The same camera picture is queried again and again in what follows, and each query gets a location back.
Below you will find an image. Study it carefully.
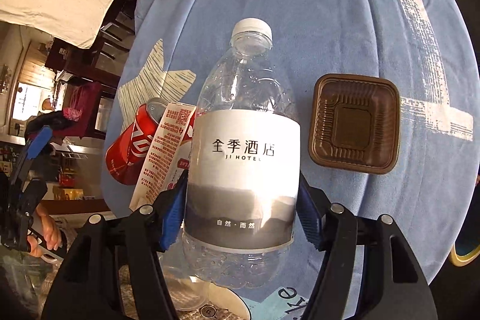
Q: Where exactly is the blue star-print tablecloth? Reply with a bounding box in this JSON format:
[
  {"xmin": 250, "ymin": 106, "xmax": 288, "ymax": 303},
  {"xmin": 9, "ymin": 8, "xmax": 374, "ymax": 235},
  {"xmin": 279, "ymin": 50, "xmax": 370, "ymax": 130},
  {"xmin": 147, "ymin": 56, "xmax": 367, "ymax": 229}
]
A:
[{"xmin": 100, "ymin": 0, "xmax": 480, "ymax": 320}]

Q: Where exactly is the black bin with yellow rim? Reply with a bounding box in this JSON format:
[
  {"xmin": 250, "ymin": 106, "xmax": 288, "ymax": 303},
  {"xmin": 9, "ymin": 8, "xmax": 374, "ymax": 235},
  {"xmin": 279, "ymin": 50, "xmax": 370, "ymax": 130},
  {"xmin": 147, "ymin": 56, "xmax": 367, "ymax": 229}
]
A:
[{"xmin": 450, "ymin": 239, "xmax": 480, "ymax": 268}]

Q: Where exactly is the brown plastic tray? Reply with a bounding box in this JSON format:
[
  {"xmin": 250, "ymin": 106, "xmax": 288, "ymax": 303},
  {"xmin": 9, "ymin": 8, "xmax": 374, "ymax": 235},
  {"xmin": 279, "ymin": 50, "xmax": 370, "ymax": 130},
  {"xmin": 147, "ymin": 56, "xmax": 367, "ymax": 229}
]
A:
[{"xmin": 308, "ymin": 73, "xmax": 400, "ymax": 175}]

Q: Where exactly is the red soda can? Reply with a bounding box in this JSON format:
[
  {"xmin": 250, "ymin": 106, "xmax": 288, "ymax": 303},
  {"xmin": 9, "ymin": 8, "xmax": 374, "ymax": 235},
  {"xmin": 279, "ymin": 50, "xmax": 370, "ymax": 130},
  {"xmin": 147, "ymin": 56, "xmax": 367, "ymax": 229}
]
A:
[{"xmin": 105, "ymin": 97, "xmax": 196, "ymax": 186}]

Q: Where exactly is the clear plastic water bottle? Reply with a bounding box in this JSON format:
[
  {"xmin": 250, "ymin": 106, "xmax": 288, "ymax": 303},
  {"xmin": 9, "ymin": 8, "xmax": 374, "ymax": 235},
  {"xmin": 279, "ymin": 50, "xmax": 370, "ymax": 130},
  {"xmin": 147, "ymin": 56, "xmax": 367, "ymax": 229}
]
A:
[{"xmin": 181, "ymin": 18, "xmax": 302, "ymax": 291}]

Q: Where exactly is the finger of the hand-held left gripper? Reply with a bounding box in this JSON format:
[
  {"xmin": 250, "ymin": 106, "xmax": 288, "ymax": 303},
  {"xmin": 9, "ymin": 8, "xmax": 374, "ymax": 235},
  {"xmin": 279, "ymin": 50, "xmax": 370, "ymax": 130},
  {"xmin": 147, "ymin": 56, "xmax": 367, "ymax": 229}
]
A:
[
  {"xmin": 11, "ymin": 125, "xmax": 53, "ymax": 189},
  {"xmin": 17, "ymin": 179, "xmax": 48, "ymax": 219}
]

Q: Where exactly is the dark red table cover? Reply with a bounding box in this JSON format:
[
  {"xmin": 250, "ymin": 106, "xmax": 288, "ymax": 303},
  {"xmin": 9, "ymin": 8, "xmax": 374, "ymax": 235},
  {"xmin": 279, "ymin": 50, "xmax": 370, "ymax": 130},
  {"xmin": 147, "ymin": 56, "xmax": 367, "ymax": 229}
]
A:
[{"xmin": 65, "ymin": 82, "xmax": 104, "ymax": 124}]

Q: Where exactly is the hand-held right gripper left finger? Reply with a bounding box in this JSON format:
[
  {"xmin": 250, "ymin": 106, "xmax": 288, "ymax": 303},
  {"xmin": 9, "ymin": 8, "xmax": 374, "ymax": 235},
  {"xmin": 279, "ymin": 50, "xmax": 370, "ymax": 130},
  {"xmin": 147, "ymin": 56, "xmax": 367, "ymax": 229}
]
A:
[{"xmin": 41, "ymin": 174, "xmax": 188, "ymax": 320}]

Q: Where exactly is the dark wooden chair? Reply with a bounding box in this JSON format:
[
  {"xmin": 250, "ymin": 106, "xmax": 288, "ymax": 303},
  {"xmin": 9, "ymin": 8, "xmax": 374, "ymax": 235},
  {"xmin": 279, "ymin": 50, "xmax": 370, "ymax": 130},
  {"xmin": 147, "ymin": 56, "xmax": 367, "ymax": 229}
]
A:
[{"xmin": 99, "ymin": 3, "xmax": 137, "ymax": 47}]

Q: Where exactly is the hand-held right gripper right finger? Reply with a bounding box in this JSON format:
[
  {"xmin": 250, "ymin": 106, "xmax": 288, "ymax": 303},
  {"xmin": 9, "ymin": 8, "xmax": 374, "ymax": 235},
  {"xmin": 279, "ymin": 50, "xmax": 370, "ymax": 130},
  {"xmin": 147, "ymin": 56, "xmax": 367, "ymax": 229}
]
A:
[{"xmin": 298, "ymin": 174, "xmax": 439, "ymax": 320}]

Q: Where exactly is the person's left hand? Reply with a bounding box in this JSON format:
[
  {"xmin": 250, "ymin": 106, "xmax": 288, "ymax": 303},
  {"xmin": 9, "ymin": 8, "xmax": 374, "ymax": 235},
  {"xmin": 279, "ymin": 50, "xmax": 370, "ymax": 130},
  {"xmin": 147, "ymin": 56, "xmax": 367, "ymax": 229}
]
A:
[{"xmin": 29, "ymin": 208, "xmax": 64, "ymax": 258}]

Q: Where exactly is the clear plastic cup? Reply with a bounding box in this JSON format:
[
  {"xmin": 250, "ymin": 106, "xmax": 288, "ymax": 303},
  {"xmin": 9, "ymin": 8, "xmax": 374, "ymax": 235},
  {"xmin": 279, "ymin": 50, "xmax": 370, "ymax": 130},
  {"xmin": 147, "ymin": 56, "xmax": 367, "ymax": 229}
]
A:
[{"xmin": 161, "ymin": 253, "xmax": 211, "ymax": 311}]

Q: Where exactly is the red and white milk carton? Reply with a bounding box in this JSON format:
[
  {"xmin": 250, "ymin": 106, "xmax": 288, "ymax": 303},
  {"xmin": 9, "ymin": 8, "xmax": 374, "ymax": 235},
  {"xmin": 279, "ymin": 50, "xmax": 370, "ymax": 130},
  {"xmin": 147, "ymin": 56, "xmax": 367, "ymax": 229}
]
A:
[{"xmin": 129, "ymin": 103, "xmax": 197, "ymax": 212}]

